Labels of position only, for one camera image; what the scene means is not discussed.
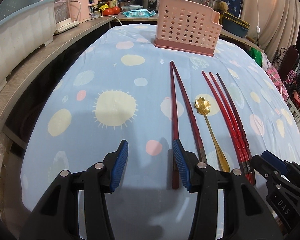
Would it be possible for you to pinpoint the red tomato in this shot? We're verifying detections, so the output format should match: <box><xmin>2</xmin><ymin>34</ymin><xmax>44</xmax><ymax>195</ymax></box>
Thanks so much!
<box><xmin>102</xmin><ymin>8</ymin><xmax>114</xmax><ymax>16</ymax></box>
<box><xmin>112</xmin><ymin>7</ymin><xmax>121</xmax><ymax>15</ymax></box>

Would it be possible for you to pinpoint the yellow oil bottle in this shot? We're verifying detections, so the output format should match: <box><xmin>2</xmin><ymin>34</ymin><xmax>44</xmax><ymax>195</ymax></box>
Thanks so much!
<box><xmin>108</xmin><ymin>0</ymin><xmax>118</xmax><ymax>8</ymax></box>

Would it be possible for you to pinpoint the pink perforated utensil basket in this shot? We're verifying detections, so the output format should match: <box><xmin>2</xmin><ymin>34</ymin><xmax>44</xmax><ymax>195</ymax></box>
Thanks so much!
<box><xmin>154</xmin><ymin>0</ymin><xmax>222</xmax><ymax>56</ymax></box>

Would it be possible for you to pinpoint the bright red chopstick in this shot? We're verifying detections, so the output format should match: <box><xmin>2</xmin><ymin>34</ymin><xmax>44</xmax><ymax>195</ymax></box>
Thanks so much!
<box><xmin>201</xmin><ymin>70</ymin><xmax>252</xmax><ymax>182</ymax></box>
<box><xmin>209</xmin><ymin>72</ymin><xmax>256</xmax><ymax>186</ymax></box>

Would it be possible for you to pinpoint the red tomato left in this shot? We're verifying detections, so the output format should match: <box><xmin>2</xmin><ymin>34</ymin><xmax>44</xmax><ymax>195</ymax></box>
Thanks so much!
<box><xmin>102</xmin><ymin>8</ymin><xmax>114</xmax><ymax>16</ymax></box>

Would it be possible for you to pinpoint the white hanging cable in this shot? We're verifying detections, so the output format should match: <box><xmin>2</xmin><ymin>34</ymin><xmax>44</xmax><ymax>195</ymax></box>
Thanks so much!
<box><xmin>249</xmin><ymin>0</ymin><xmax>263</xmax><ymax>61</ymax></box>

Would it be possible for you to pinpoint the dark red chopstick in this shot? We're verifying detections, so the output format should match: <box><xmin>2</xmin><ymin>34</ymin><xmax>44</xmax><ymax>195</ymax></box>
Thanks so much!
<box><xmin>169</xmin><ymin>61</ymin><xmax>179</xmax><ymax>190</ymax></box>
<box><xmin>172</xmin><ymin>61</ymin><xmax>207</xmax><ymax>163</ymax></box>

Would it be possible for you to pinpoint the dark blue tub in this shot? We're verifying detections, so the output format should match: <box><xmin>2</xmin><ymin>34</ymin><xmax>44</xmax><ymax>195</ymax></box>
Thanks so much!
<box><xmin>222</xmin><ymin>15</ymin><xmax>250</xmax><ymax>37</ymax></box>

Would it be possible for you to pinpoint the pink kettle appliance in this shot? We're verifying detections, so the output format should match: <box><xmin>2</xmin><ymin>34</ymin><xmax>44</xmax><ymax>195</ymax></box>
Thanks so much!
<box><xmin>69</xmin><ymin>0</ymin><xmax>98</xmax><ymax>23</ymax></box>

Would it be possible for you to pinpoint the dark wooden chair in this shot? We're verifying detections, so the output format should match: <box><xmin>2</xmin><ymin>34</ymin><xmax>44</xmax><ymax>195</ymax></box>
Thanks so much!
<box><xmin>278</xmin><ymin>46</ymin><xmax>299</xmax><ymax>82</ymax></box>

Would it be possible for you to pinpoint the green bag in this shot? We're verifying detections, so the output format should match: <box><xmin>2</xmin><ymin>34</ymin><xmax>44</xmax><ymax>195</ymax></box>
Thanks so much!
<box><xmin>247</xmin><ymin>47</ymin><xmax>263</xmax><ymax>67</ymax></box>

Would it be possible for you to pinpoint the white small appliance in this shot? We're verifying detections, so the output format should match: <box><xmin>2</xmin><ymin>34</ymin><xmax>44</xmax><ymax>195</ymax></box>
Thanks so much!
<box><xmin>54</xmin><ymin>0</ymin><xmax>79</xmax><ymax>35</ymax></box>

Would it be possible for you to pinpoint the gold flower spoon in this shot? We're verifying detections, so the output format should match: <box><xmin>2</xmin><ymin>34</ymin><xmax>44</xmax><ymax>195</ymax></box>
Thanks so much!
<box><xmin>194</xmin><ymin>97</ymin><xmax>230</xmax><ymax>172</ymax></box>

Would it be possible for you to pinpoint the pink floral cloth pile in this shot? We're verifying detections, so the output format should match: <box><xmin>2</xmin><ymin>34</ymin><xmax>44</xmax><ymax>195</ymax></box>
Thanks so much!
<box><xmin>262</xmin><ymin>58</ymin><xmax>288</xmax><ymax>101</ymax></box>

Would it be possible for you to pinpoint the red tomato right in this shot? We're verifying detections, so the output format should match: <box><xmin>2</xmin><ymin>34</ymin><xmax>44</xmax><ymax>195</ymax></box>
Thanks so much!
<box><xmin>112</xmin><ymin>7</ymin><xmax>121</xmax><ymax>15</ymax></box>

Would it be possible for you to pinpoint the white dish rack bin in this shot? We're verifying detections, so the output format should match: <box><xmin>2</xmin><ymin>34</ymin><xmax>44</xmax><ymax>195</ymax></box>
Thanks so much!
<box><xmin>0</xmin><ymin>0</ymin><xmax>56</xmax><ymax>92</ymax></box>

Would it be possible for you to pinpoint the light blue dotted tablecloth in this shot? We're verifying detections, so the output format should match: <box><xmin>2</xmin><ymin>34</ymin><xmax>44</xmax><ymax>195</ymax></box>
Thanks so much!
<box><xmin>20</xmin><ymin>24</ymin><xmax>300</xmax><ymax>239</ymax></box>

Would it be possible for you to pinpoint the blue wet wipes pack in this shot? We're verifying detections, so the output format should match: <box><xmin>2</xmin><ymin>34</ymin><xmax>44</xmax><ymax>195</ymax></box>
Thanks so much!
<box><xmin>122</xmin><ymin>9</ymin><xmax>156</xmax><ymax>18</ymax></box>

